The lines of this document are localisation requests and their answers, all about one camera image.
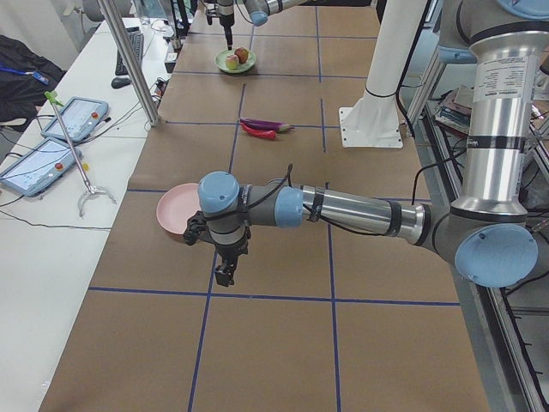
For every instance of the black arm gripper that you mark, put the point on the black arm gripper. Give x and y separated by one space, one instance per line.
228 251

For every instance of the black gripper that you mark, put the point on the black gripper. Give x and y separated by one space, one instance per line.
221 18

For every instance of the red pomegranate fruit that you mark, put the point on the red pomegranate fruit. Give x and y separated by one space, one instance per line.
242 54

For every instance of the pink green peach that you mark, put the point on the pink green peach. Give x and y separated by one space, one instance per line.
231 62

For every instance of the purple eggplant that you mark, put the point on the purple eggplant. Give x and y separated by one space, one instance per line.
258 124

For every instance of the red chili pepper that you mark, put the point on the red chili pepper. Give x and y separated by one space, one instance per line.
262 134

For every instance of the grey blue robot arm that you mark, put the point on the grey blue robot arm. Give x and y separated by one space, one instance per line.
504 39
258 11

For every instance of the light green plate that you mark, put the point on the light green plate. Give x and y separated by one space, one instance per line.
220 62

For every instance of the pink plate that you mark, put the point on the pink plate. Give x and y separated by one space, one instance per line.
177 206

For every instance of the black computer mouse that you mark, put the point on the black computer mouse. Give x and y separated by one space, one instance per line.
120 82

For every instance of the upper teach pendant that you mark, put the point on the upper teach pendant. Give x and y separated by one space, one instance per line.
81 116

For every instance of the teach pendant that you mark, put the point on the teach pendant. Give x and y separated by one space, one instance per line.
35 171
81 116

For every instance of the metal reacher grabber tool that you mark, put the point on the metal reacher grabber tool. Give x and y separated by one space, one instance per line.
91 191

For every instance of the black jacket on chair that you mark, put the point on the black jacket on chair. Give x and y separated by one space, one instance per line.
25 77

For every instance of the lower teach pendant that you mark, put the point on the lower teach pendant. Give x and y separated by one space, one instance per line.
35 171

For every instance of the stack of magazines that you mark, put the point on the stack of magazines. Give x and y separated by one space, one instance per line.
455 108

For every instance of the aluminium frame post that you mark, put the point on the aluminium frame post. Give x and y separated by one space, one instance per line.
116 24

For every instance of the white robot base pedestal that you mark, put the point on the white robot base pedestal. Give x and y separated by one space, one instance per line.
373 121

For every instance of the aluminium frame rack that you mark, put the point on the aluminium frame rack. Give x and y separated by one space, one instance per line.
497 246

